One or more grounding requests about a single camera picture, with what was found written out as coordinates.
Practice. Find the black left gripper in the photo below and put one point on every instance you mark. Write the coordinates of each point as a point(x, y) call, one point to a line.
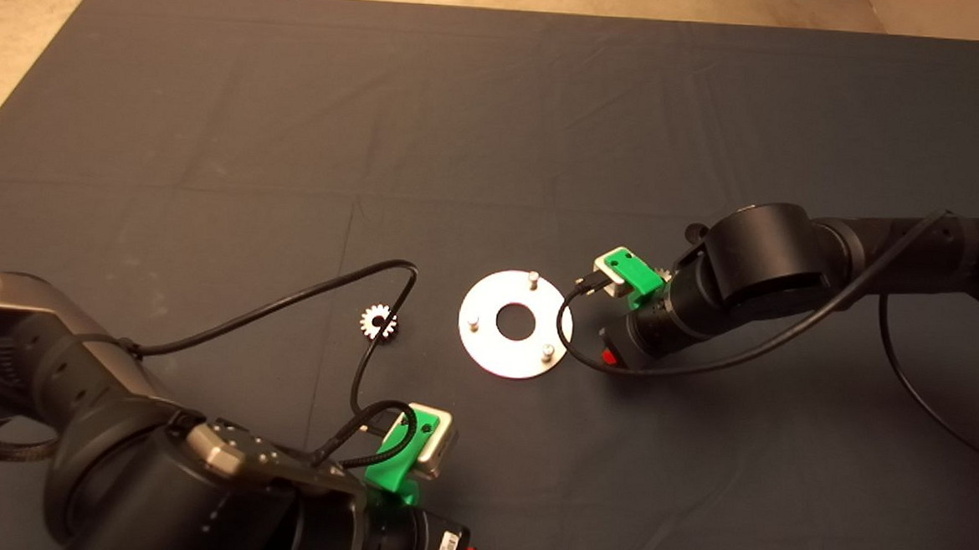
point(408, 547)

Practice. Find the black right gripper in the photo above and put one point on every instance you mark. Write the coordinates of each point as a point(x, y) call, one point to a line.
point(650, 334)

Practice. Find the small steel planetary gear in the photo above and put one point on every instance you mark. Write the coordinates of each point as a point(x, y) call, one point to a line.
point(372, 317)
point(664, 277)

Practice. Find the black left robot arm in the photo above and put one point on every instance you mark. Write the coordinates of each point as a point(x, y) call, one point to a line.
point(151, 500)

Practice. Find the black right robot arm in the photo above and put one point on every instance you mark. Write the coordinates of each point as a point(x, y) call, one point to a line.
point(759, 256)

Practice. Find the round metal carrier plate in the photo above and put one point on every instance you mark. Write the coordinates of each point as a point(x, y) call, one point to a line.
point(485, 350)

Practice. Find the dark grey table cloth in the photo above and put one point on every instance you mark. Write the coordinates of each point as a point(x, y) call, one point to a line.
point(212, 126)

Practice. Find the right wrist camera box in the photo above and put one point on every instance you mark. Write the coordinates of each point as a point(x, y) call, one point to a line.
point(611, 280)

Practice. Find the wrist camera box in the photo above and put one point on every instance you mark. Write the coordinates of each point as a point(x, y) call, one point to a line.
point(437, 448)
point(611, 280)

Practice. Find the right green camera mount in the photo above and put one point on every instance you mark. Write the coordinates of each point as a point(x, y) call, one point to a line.
point(636, 274)

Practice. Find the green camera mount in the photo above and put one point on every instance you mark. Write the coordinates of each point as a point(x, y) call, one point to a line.
point(636, 274)
point(391, 471)

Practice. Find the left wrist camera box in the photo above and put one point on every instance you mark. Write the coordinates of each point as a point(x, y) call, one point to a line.
point(437, 448)

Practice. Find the left green camera mount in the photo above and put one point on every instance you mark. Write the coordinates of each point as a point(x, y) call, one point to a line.
point(391, 471)

